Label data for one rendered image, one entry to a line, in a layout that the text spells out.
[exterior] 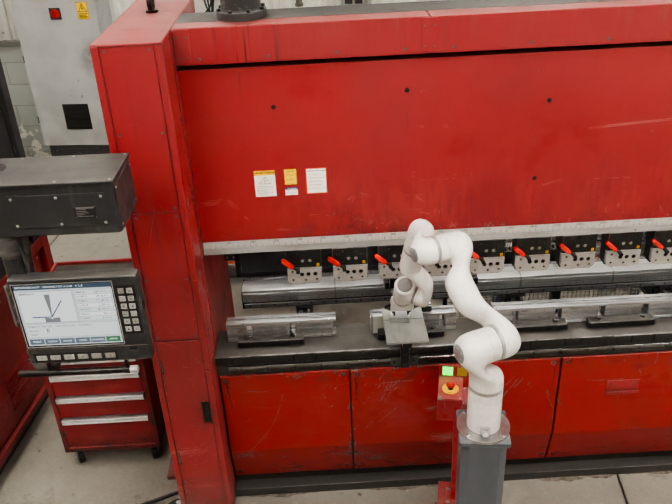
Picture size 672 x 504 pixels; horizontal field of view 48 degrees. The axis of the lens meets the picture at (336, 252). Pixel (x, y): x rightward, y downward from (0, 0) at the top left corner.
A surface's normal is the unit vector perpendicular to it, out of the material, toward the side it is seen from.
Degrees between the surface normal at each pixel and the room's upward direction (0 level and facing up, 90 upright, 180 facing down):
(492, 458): 90
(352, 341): 0
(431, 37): 90
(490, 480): 90
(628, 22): 90
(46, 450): 0
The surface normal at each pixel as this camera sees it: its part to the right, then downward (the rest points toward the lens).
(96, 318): 0.02, 0.48
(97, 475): -0.04, -0.87
